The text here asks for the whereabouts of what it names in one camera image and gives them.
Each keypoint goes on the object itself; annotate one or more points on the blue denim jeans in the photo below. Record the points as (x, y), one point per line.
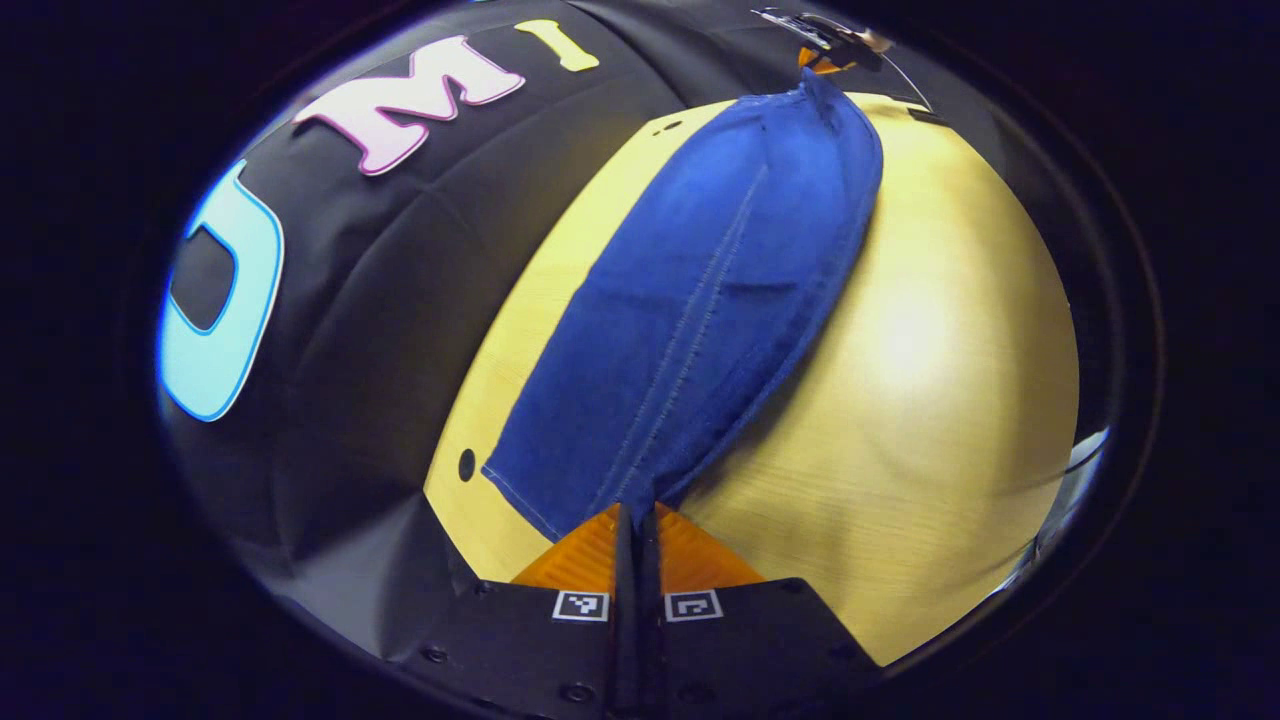
(700, 300)

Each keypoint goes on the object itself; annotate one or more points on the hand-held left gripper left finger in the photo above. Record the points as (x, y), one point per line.
(560, 650)

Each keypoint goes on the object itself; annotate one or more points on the black backdrop cloth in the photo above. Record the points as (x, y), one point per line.
(400, 280)

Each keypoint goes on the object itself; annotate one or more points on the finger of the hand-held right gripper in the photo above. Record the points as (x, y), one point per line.
(818, 62)

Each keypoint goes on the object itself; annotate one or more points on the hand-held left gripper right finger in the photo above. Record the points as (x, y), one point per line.
(720, 650)

